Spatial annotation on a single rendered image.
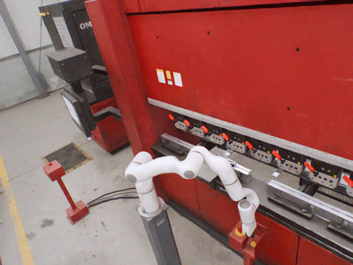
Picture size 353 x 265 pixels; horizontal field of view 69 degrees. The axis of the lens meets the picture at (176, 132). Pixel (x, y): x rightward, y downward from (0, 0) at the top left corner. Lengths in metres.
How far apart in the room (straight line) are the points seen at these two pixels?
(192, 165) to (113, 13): 1.43
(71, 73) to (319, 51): 1.79
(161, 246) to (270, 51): 1.51
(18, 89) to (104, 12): 6.60
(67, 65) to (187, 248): 2.06
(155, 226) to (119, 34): 1.54
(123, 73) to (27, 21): 6.34
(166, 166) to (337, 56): 1.00
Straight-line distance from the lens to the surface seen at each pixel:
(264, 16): 1.49
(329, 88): 1.45
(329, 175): 1.71
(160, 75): 2.24
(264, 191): 2.10
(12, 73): 8.58
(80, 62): 2.35
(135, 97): 2.48
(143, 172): 1.58
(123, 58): 2.36
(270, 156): 1.83
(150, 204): 1.82
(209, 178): 2.03
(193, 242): 2.91
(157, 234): 1.99
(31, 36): 8.56
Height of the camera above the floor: 2.36
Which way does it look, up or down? 31 degrees down
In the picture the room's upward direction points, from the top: 12 degrees counter-clockwise
